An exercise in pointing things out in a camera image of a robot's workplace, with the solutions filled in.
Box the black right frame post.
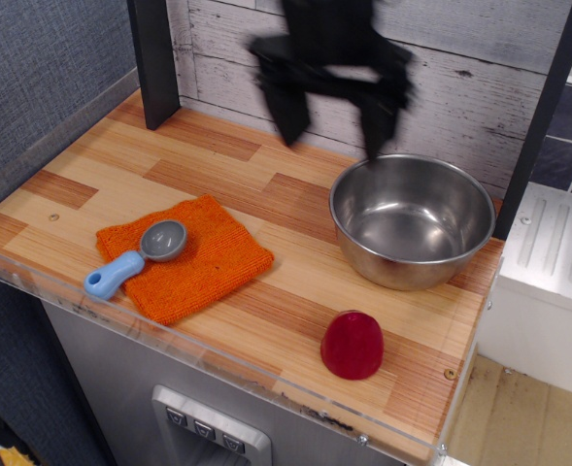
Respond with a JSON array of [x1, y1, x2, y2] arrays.
[[493, 4, 572, 241]]

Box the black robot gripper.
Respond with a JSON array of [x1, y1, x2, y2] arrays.
[[249, 1, 412, 159]]

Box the silver button control panel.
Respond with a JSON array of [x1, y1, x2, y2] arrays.
[[151, 384, 273, 465]]

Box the yellow object bottom left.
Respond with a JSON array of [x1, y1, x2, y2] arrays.
[[0, 448, 35, 466]]

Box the grey cabinet front panel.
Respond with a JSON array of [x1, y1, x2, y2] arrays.
[[44, 303, 397, 465]]

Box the white ribbed box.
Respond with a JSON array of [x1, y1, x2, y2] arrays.
[[477, 183, 572, 392]]

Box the black frame post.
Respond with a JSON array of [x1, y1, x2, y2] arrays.
[[493, 4, 572, 241], [127, 0, 180, 130]]

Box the stainless steel bowl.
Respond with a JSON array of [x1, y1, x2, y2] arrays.
[[329, 154, 496, 290]]

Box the clear acrylic edge guard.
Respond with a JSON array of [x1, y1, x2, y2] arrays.
[[0, 254, 449, 465]]

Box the grey blue-handled scoop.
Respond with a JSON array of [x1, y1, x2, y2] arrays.
[[84, 219, 187, 300]]

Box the orange knitted cloth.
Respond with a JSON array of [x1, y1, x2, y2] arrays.
[[96, 194, 274, 325]]

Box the black left frame post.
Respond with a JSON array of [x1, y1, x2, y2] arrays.
[[127, 0, 180, 130]]

